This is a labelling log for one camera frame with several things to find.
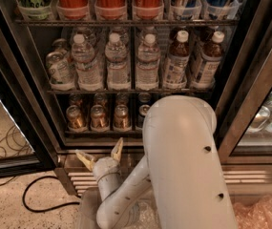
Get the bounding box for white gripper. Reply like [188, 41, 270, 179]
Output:
[75, 137, 123, 200]

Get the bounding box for orange can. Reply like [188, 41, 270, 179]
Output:
[115, 93, 129, 105]
[115, 104, 131, 129]
[91, 104, 109, 129]
[69, 94, 83, 107]
[66, 105, 86, 129]
[94, 94, 108, 106]

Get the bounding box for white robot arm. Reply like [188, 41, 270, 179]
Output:
[76, 95, 238, 229]

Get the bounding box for blue can front left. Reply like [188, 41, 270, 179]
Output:
[137, 105, 150, 128]

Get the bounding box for blue can back left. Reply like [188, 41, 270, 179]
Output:
[137, 93, 152, 106]

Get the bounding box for open fridge glass door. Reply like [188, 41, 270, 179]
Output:
[0, 0, 58, 180]

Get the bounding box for silver can front middle shelf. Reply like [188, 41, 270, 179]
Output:
[46, 52, 74, 90]

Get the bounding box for silver can shelf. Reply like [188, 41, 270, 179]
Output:
[52, 38, 72, 62]
[46, 52, 74, 90]

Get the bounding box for silver can back middle shelf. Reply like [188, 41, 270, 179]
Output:
[52, 38, 72, 62]

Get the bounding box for right fridge glass door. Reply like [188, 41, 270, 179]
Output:
[213, 0, 272, 165]

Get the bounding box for red cola can middle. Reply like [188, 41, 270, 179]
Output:
[95, 0, 126, 20]

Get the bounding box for red cola can right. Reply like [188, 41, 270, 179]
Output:
[134, 0, 161, 19]

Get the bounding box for blue can top left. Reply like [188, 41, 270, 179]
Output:
[171, 0, 199, 20]

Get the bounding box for clear plastic bin left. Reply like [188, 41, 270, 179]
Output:
[74, 188, 161, 229]

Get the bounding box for clear plastic bin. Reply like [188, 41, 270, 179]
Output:
[74, 188, 161, 229]
[227, 183, 272, 206]

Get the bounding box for water bottle left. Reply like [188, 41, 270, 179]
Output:
[72, 34, 103, 91]

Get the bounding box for water bottle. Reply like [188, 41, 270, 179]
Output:
[136, 33, 161, 90]
[72, 34, 103, 91]
[105, 32, 131, 91]

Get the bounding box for water bottle middle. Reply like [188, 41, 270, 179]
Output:
[105, 32, 131, 91]

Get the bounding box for water bottle right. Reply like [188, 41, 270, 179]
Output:
[136, 33, 161, 90]

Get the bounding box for brown tea bottle left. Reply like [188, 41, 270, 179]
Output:
[163, 30, 190, 88]

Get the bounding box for brown tea bottle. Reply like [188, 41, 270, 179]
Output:
[190, 31, 224, 90]
[163, 30, 190, 88]

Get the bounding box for brown tea bottle right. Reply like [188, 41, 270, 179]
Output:
[190, 31, 224, 90]

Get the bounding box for clear plastic bin right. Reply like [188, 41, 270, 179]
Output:
[227, 183, 272, 206]

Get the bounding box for black power cable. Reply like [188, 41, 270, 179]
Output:
[21, 175, 82, 214]

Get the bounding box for middle wire shelf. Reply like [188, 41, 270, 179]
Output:
[47, 89, 212, 94]

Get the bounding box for wire shelf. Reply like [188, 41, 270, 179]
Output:
[47, 89, 212, 94]
[15, 19, 239, 27]

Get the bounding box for top wire shelf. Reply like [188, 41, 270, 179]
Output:
[15, 19, 239, 27]

